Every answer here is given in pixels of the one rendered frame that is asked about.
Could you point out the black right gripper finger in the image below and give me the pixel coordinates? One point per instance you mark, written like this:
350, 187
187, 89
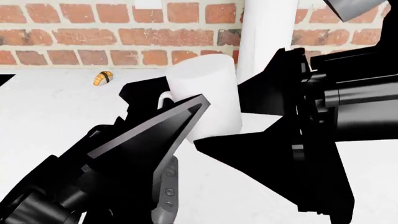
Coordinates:
295, 177
270, 93

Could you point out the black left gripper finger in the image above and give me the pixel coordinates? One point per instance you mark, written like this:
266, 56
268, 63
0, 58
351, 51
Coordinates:
146, 149
144, 89

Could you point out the white ceramic mug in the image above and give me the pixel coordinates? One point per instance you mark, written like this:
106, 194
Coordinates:
205, 79

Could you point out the orange sushi piece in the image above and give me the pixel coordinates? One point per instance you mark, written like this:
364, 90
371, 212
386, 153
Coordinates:
103, 78

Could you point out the white cylindrical column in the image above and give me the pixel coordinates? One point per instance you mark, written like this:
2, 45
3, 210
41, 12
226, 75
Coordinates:
267, 35

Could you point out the black flat panel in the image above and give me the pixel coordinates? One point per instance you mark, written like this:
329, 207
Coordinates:
5, 79

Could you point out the grey perforated gripper bracket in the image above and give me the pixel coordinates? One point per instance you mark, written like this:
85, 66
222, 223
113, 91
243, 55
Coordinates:
168, 186

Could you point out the white wall fixture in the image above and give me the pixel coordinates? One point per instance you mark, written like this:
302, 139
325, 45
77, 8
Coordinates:
147, 3

